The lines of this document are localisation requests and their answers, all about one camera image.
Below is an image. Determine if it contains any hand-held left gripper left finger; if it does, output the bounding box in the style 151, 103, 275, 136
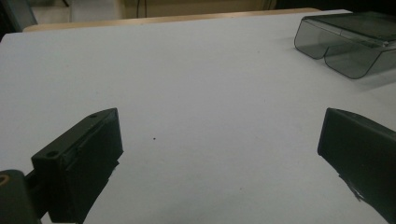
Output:
31, 107, 124, 224

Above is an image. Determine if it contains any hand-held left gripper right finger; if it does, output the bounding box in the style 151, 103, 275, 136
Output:
317, 107, 396, 224

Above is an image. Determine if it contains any dark grey chair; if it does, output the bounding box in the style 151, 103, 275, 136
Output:
0, 0, 39, 42

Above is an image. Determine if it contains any beige cabinet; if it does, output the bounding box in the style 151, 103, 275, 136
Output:
120, 0, 276, 20

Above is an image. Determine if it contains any smoky clear plastic box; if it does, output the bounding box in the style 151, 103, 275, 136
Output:
293, 11, 396, 80

